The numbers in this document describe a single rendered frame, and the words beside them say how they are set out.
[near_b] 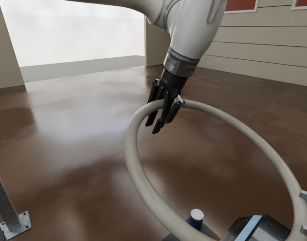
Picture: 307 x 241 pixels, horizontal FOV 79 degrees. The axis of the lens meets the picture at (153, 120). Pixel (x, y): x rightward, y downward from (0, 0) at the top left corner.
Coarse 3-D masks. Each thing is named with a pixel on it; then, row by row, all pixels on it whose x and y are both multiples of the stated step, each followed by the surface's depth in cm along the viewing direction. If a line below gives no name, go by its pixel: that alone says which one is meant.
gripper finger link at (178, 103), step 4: (184, 100) 56; (176, 104) 55; (180, 104) 55; (172, 108) 57; (176, 108) 57; (172, 112) 57; (176, 112) 59; (168, 116) 59; (172, 116) 59; (164, 120) 61; (168, 120) 60
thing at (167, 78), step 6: (168, 72) 52; (162, 78) 54; (168, 78) 52; (174, 78) 52; (180, 78) 52; (186, 78) 53; (162, 84) 58; (168, 84) 53; (174, 84) 53; (180, 84) 53; (174, 90) 55; (180, 90) 55; (174, 96) 56
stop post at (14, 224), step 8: (0, 184) 132; (0, 192) 134; (0, 200) 136; (8, 200) 140; (0, 208) 138; (8, 208) 142; (8, 216) 144; (16, 216) 148; (24, 216) 161; (0, 224) 154; (8, 224) 146; (16, 224) 150; (24, 224) 154; (8, 232) 148; (16, 232) 148
